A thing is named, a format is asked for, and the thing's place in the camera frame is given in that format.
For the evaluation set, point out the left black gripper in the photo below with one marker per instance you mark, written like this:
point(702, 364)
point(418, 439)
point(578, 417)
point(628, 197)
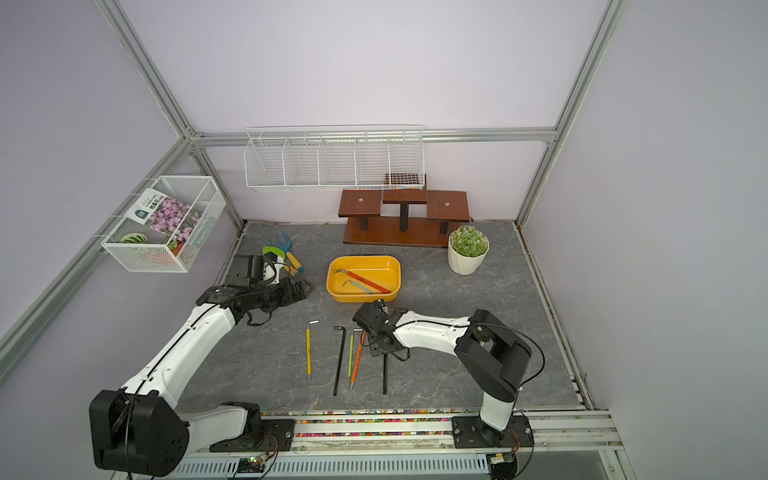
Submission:
point(288, 295)

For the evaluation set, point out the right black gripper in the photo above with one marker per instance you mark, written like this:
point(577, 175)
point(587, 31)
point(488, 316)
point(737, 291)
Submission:
point(372, 347)

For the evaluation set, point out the green hex key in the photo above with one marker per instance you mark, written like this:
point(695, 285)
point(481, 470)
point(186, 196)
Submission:
point(351, 359)

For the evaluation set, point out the orange hex key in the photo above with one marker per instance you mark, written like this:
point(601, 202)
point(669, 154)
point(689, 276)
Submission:
point(357, 358)

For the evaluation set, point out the blue hex key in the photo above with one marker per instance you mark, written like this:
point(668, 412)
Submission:
point(351, 287)

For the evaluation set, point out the red hex key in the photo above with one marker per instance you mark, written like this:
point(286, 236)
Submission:
point(369, 282)

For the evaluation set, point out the yellow hex key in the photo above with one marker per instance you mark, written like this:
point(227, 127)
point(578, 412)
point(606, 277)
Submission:
point(309, 347)

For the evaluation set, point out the short black hex key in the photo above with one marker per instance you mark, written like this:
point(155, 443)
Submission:
point(337, 377)

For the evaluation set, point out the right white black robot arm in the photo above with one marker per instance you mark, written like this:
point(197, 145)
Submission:
point(495, 356)

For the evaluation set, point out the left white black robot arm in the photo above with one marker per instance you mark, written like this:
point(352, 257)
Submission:
point(136, 429)

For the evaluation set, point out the yellow plastic storage box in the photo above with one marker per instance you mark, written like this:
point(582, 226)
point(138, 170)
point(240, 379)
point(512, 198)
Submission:
point(381, 269)

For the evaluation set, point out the blue toy rake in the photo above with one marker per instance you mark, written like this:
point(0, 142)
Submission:
point(285, 244)

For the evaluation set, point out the brown wooden stand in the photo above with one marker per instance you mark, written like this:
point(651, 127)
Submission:
point(402, 217)

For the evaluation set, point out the flower seed packet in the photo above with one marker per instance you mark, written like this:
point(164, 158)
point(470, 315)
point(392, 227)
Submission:
point(165, 214)

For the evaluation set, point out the white pot green succulent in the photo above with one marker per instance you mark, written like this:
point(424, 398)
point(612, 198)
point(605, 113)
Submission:
point(467, 247)

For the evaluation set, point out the colourful grid item in basket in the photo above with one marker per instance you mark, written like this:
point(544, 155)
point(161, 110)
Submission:
point(401, 180)

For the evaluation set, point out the green striped ball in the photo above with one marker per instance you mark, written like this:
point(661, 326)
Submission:
point(134, 238)

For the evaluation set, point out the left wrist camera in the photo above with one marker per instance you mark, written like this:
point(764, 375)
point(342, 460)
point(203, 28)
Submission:
point(250, 271)

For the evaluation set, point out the small white wire basket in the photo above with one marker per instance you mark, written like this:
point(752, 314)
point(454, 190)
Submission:
point(163, 254)

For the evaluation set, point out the aluminium mounting rail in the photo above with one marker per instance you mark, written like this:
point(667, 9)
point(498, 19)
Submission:
point(357, 444)

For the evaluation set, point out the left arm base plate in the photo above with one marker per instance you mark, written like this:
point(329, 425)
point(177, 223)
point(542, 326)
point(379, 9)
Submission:
point(266, 435)

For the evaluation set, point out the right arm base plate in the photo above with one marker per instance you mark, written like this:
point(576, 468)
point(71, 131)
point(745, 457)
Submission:
point(470, 432)

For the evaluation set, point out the long white wire basket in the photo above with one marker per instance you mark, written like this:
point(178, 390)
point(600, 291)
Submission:
point(327, 157)

